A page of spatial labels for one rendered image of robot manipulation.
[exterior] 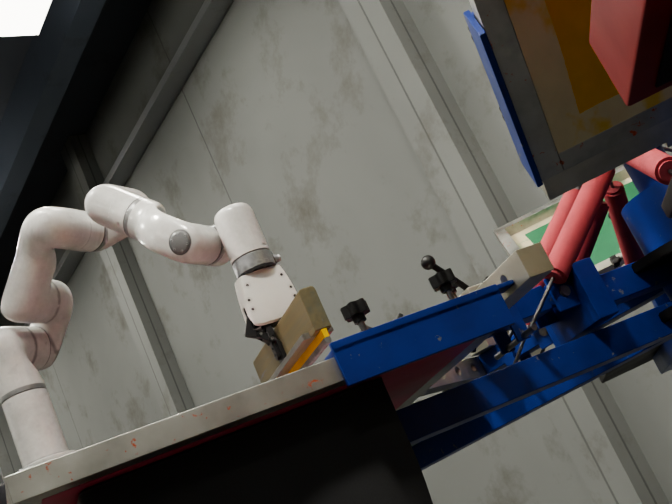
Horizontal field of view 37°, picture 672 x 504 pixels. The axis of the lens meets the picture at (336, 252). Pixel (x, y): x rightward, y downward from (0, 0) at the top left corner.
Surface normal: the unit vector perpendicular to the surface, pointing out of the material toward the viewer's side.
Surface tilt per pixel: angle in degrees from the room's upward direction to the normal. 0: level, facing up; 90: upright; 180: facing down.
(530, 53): 148
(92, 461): 90
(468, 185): 90
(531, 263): 90
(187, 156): 90
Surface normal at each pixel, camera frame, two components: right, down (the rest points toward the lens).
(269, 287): 0.29, -0.39
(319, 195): -0.79, 0.18
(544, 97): 0.23, 0.62
